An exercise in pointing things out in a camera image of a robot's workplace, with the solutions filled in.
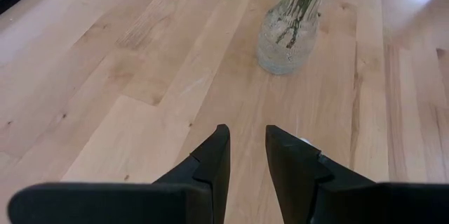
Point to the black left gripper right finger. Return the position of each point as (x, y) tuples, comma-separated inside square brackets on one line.
[(298, 182)]

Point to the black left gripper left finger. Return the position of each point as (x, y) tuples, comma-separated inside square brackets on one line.
[(207, 182)]

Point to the white artificial tulip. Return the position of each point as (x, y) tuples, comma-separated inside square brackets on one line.
[(305, 140)]

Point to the clear glass vase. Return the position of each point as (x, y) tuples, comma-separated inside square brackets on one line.
[(287, 48)]

